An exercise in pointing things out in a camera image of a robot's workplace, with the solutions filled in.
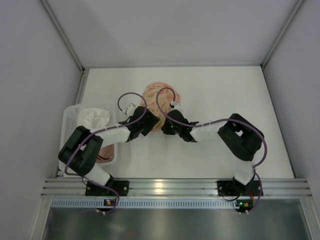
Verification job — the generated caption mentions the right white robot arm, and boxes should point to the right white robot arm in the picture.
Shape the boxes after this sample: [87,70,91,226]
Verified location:
[161,109,264,193]

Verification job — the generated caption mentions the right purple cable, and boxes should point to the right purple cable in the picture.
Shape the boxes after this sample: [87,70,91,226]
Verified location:
[156,87,270,213]

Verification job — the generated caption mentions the white plastic basket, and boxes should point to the white plastic basket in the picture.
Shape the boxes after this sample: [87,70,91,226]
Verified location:
[60,101,118,167]

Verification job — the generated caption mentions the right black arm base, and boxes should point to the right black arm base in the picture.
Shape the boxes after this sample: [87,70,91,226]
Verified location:
[217,175,264,197]

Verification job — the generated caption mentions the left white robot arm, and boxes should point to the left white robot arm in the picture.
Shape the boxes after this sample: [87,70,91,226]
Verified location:
[58,106,160,188]

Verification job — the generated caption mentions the white slotted cable duct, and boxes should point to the white slotted cable duct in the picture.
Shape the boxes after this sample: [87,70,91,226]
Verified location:
[51,198,251,209]

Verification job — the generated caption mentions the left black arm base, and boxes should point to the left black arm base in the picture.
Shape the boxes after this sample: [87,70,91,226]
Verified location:
[85,180,130,197]

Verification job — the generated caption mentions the white and pink garments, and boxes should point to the white and pink garments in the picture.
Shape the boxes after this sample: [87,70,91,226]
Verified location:
[76,106,115,164]

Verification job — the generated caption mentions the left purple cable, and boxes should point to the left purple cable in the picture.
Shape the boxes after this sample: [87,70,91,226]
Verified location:
[64,92,148,215]

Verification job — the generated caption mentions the floral pink laundry bag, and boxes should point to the floral pink laundry bag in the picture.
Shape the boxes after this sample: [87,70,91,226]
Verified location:
[142,81,185,135]

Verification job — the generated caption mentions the purple cable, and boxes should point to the purple cable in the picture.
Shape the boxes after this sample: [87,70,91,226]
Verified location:
[64,92,148,215]
[156,87,270,213]

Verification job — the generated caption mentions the aluminium mounting rail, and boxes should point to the aluminium mounting rail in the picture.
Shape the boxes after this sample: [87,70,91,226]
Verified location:
[40,177,313,199]

